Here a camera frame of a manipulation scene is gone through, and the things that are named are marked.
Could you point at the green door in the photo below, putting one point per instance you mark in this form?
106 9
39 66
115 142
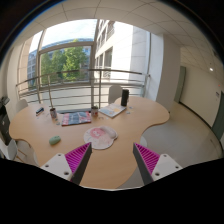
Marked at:
180 84

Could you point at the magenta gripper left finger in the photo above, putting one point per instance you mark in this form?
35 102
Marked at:
70 166

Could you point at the black cylindrical speaker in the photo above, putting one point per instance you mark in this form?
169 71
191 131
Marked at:
125 96

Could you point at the red patterned book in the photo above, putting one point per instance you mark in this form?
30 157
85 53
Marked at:
76 118

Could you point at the green computer mouse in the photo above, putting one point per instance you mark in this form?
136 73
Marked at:
54 140

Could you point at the white chair behind table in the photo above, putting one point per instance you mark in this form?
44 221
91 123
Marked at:
115 92

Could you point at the round pink mouse pad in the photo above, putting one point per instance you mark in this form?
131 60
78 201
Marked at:
101 137

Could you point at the light blue book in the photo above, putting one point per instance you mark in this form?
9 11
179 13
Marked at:
112 110

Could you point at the white chair at left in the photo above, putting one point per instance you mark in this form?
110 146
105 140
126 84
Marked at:
21 104

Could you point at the black stapler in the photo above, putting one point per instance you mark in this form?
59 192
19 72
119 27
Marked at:
40 110

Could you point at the metal window railing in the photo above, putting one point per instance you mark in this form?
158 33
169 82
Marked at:
80 88

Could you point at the cup with tall stick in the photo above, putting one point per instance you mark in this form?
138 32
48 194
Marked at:
53 112

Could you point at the white chair near left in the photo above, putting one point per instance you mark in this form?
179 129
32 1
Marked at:
19 151

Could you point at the small potted plant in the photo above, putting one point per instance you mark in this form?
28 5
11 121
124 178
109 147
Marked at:
94 111

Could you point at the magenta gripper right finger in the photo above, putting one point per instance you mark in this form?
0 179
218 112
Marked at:
153 166

